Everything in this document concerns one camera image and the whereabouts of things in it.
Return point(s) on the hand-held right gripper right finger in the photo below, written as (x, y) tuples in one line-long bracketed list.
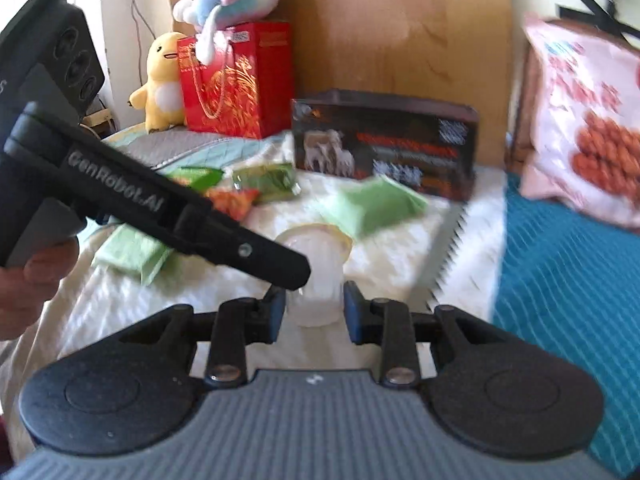
[(352, 316)]

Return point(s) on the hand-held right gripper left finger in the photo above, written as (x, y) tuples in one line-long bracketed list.
[(278, 312)]

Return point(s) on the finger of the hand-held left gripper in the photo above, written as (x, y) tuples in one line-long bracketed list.
[(260, 255)]

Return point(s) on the clear plastic jelly cup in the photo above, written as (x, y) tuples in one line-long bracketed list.
[(314, 270)]

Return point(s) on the orange snack packet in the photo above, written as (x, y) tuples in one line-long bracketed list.
[(235, 202)]

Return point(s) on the dark green snack packet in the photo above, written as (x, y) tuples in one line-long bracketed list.
[(265, 180)]

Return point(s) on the bright green snack packet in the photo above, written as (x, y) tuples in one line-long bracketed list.
[(197, 177)]

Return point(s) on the light green snack packet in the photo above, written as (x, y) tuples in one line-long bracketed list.
[(135, 255), (372, 205)]

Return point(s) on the black tin box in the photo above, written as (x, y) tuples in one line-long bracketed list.
[(385, 145)]

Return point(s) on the person's left hand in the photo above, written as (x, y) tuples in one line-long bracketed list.
[(35, 285)]

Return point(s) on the yellow duck plush toy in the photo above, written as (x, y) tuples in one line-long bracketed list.
[(162, 85)]

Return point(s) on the patterned bed sheet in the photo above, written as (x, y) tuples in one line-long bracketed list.
[(150, 305)]

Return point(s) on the red gift box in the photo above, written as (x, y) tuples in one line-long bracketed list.
[(235, 85)]

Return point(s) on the teal blanket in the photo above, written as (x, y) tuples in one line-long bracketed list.
[(560, 285)]

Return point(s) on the wooden headboard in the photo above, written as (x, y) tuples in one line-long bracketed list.
[(400, 25)]

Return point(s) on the pink snack bag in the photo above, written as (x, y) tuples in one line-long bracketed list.
[(585, 125)]

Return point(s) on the black tape strips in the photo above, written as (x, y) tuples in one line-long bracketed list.
[(600, 15)]

